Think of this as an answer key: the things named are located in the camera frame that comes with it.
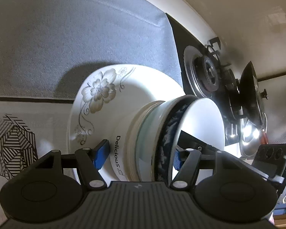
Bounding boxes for black wok pan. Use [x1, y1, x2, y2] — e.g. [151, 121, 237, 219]
[229, 61, 268, 128]

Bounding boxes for black pot support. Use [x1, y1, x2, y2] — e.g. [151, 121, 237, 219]
[205, 36, 231, 69]

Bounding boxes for steel pot lid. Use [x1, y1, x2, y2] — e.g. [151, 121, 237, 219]
[240, 114, 268, 158]

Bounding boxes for cream bowls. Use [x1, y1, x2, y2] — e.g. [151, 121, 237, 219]
[110, 100, 163, 181]

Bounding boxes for white bowl blue pattern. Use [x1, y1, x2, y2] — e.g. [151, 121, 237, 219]
[154, 95, 225, 184]

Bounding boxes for black gas stove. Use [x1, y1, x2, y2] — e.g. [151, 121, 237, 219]
[165, 13, 268, 146]

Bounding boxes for grey felt mat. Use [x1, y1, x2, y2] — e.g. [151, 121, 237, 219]
[0, 0, 182, 99]

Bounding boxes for white patterned placemat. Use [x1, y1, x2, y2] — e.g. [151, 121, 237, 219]
[0, 101, 72, 180]

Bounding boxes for light blue glazed bowl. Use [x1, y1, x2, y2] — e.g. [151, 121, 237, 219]
[135, 100, 174, 181]

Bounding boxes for square white floral plate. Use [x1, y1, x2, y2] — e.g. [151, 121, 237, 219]
[67, 64, 185, 181]

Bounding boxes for gas burner ring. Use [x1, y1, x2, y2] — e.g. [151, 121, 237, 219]
[183, 45, 224, 98]

